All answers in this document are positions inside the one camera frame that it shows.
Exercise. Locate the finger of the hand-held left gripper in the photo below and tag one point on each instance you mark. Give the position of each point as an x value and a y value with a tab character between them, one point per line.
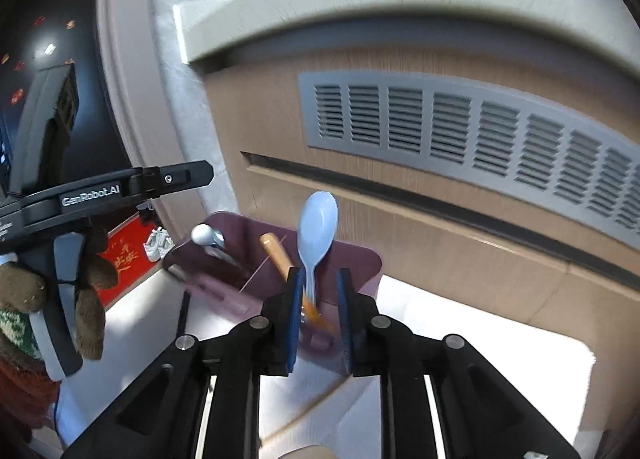
175	178

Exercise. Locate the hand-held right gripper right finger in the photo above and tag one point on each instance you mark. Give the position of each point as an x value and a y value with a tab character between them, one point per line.
345	324

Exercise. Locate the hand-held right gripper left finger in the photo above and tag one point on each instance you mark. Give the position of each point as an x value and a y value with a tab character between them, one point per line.
295	324

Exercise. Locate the purple utensil holder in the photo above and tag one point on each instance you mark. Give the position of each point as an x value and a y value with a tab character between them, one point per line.
355	266

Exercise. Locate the wooden chopstick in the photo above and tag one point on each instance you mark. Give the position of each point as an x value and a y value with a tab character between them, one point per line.
310	409

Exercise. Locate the light blue plastic spoon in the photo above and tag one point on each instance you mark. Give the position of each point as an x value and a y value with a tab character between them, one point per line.
317	224

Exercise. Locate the person's left forearm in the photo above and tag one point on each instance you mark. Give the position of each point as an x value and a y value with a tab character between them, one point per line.
20	389

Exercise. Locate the person's left hand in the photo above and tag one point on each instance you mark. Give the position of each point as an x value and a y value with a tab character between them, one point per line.
92	309

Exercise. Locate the white shoes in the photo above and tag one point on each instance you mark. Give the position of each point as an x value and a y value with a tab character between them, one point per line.
157	244

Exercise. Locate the wooden spoon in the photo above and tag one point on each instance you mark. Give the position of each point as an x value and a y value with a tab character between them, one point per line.
275	251

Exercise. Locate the red floor mat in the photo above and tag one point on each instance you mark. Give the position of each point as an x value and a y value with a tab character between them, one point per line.
125	259

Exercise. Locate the white table cloth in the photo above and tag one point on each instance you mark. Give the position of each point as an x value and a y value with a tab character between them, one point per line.
450	311

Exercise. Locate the wooden cabinet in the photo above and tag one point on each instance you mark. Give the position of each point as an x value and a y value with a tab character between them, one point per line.
425	199

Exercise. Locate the black refrigerator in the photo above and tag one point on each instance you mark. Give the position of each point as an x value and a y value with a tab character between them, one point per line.
45	34

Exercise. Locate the group of fridge magnets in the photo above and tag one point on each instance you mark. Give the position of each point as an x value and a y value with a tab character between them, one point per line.
70	24

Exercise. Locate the grey vent grille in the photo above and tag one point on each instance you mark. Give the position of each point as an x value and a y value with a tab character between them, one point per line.
450	124

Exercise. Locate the door frame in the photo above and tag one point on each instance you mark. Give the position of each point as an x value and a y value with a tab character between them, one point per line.
135	89

